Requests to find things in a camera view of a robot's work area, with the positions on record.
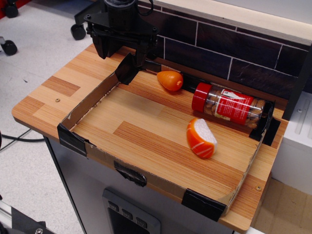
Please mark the red lidded nut bottle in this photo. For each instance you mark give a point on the red lidded nut bottle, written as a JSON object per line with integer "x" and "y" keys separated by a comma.
{"x": 228, "y": 105}

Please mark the grey control panel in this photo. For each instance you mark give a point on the grey control panel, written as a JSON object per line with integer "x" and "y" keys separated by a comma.
{"x": 126, "y": 218}

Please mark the salmon sushi toy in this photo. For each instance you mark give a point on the salmon sushi toy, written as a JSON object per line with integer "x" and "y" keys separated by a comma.
{"x": 200, "y": 138}

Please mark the black chair caster left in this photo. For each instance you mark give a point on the black chair caster left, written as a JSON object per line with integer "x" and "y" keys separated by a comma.
{"x": 9, "y": 47}

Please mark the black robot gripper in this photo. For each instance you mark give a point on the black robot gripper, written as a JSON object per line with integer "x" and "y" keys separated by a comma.
{"x": 121, "y": 21}

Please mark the black chair caster top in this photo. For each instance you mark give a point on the black chair caster top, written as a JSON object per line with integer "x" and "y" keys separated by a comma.
{"x": 10, "y": 9}

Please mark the orange plastic toy carrot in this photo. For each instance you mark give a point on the orange plastic toy carrot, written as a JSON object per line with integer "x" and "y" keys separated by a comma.
{"x": 171, "y": 80}

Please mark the taped cardboard fence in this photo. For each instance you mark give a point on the taped cardboard fence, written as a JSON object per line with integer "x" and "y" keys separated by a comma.
{"x": 130, "y": 123}

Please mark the dark brick backsplash panel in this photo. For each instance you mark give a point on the dark brick backsplash panel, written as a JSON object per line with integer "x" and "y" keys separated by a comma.
{"x": 268, "y": 64}

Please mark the black metal bracket corner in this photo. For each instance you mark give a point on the black metal bracket corner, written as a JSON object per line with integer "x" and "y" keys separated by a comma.
{"x": 12, "y": 221}

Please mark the white side cabinet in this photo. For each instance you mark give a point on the white side cabinet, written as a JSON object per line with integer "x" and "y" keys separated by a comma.
{"x": 293, "y": 163}

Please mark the black chair caster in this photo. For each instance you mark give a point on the black chair caster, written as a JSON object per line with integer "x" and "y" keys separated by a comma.
{"x": 78, "y": 31}
{"x": 9, "y": 47}
{"x": 10, "y": 9}

